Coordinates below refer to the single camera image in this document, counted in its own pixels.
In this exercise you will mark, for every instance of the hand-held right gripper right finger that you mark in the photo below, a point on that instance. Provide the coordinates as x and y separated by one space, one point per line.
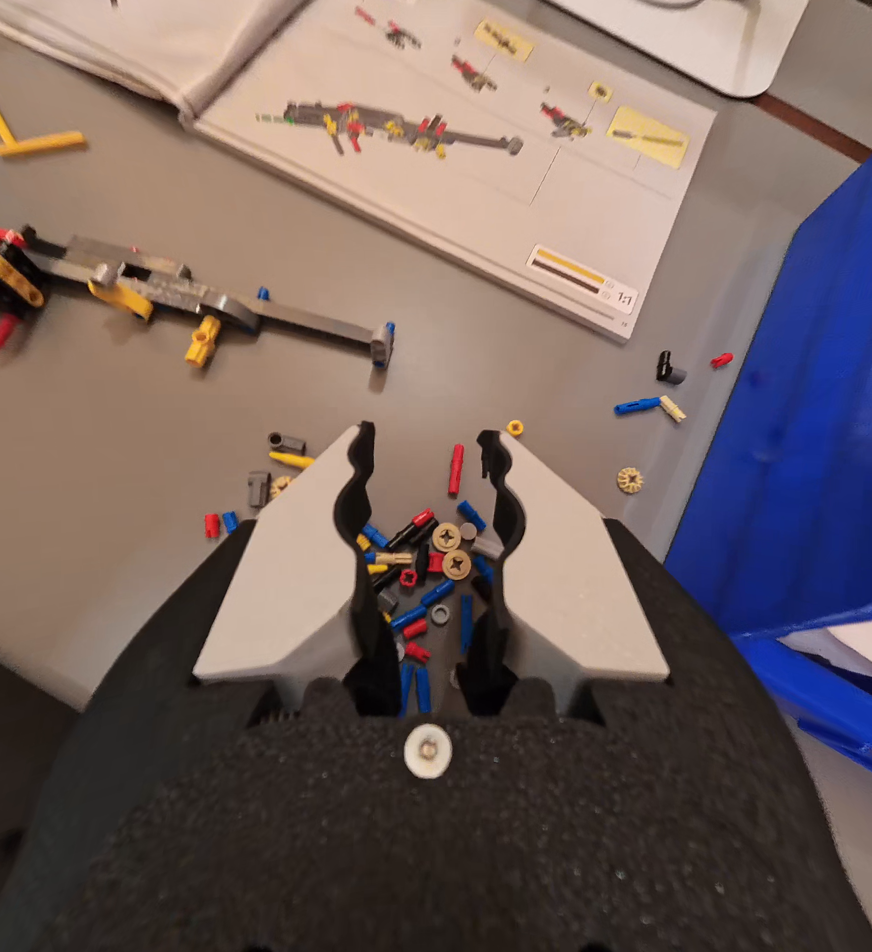
577 595

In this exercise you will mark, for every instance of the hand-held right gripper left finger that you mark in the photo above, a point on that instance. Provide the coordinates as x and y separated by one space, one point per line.
279 595

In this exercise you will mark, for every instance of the pile of small lego pieces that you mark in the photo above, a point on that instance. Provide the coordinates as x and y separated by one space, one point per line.
447 535

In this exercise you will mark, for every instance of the long grey lego beam assembly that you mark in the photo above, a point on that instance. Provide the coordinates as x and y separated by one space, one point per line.
175 286

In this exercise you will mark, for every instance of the short yellow lego axle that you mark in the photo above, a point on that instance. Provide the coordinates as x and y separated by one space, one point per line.
41 143

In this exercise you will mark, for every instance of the black grey lego elbow connector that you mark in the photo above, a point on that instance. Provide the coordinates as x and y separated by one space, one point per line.
665 361

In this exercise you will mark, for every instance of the small blue lego pin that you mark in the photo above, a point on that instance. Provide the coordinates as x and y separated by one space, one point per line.
230 521

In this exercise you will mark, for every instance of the tan lego gear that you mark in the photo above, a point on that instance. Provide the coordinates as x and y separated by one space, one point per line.
630 480

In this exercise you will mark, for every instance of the long blue lego pin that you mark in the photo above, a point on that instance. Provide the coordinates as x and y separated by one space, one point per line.
636 406

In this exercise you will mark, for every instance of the tan lego pin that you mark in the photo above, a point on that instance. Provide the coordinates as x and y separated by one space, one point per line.
672 408

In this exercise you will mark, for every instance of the lego instruction booklet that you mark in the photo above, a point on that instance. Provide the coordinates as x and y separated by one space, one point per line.
443 186

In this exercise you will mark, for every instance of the blue plastic bin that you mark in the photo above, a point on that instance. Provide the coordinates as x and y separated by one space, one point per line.
815 372

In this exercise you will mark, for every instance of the white stand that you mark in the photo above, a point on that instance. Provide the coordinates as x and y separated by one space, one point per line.
740 52

